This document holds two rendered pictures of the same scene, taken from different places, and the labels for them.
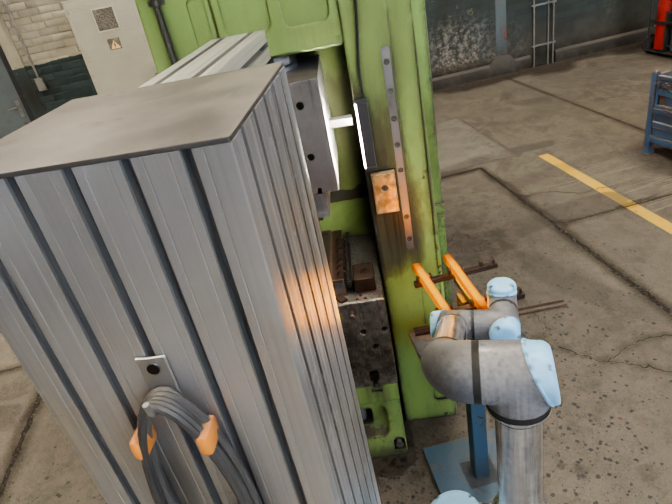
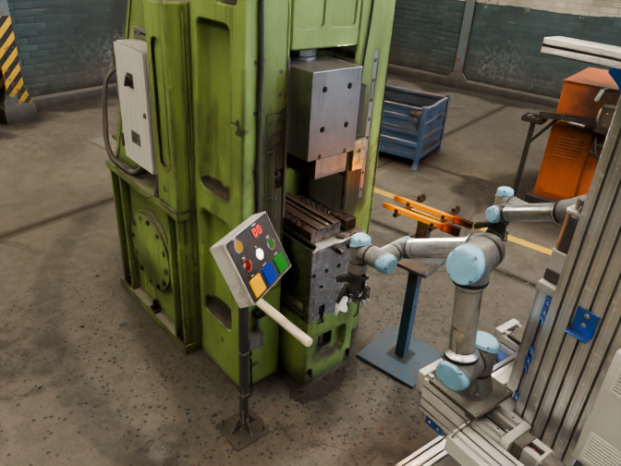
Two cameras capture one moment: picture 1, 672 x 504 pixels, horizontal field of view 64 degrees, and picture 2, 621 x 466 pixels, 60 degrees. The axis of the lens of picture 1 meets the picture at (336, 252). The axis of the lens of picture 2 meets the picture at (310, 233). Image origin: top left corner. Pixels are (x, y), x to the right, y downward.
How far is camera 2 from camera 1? 1.93 m
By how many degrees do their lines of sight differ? 41
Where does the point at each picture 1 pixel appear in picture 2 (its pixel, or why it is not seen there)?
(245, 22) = (309, 18)
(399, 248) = (354, 197)
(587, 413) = (425, 303)
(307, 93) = (356, 77)
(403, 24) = (386, 36)
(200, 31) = (281, 20)
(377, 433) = (334, 349)
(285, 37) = (330, 34)
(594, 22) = not seen: hidden behind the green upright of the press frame
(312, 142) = (349, 113)
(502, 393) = not seen: hidden behind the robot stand
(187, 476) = not seen: outside the picture
